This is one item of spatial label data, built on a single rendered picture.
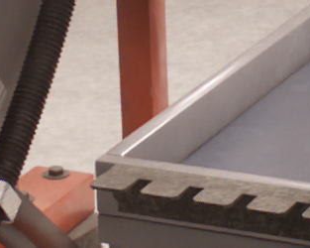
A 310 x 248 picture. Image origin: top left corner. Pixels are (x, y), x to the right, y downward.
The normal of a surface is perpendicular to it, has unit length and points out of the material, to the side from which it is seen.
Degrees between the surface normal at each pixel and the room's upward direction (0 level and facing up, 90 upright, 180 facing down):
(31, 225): 90
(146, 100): 90
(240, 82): 90
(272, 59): 90
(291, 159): 0
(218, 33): 0
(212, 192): 0
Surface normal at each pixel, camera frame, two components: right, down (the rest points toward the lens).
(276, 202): -0.04, -0.94
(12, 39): 0.90, 0.11
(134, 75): -0.44, 0.32
